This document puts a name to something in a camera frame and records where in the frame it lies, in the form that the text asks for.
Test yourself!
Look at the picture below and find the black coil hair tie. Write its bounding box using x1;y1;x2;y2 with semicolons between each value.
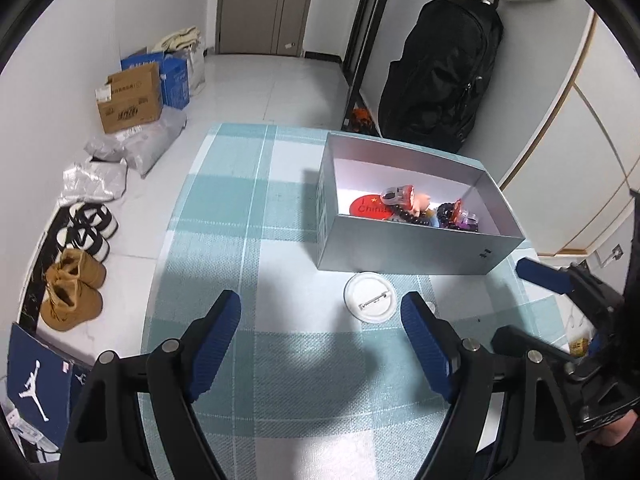
397;209;442;229

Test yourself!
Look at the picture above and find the pig figure keychain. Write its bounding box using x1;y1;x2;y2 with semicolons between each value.
401;192;431;218

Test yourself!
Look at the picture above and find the right hand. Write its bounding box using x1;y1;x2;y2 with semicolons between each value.
594;410;638;446

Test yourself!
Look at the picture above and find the white round lid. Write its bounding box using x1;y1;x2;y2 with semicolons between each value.
343;272;397;324

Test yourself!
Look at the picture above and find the teal plaid tablecloth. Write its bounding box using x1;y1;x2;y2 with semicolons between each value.
144;124;567;479

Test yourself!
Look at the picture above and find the red oval china badge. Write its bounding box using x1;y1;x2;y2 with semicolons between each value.
349;194;394;221

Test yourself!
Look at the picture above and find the tan suede boot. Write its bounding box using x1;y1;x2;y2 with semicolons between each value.
44;248;106;289
40;278;103;332

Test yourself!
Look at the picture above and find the blue jordan shoe box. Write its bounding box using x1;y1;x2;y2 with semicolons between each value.
6;323;91;448

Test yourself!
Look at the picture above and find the black white shoe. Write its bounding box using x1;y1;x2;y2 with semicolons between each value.
55;226;110;262
68;202;118;240

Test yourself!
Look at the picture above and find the grey cardboard box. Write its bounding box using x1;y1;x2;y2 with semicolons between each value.
316;133;525;275

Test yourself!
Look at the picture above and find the crumpled silver parcel bag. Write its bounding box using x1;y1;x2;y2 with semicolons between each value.
58;160;128;206

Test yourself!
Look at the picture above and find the small orange toy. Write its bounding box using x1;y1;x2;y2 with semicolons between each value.
349;107;375;134

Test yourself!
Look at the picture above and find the grey plastic parcel bag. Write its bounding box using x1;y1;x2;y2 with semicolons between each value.
85;106;188;178

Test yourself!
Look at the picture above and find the black coat rack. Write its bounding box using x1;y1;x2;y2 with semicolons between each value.
342;0;388;131

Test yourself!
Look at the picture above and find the black large backpack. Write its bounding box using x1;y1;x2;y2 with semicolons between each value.
378;0;503;153

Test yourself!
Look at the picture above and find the brown cardboard box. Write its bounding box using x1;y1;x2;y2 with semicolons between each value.
94;63;163;134

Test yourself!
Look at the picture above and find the blue cardboard box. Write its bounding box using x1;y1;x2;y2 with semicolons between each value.
120;52;190;110

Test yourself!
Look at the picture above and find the beige cloth bag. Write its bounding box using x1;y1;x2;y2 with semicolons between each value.
151;26;206;96

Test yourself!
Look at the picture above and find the grey brown door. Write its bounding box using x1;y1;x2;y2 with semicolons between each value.
215;0;310;58

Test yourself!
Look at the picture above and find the dark coil hair tie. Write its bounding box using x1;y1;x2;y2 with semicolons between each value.
437;198;467;229

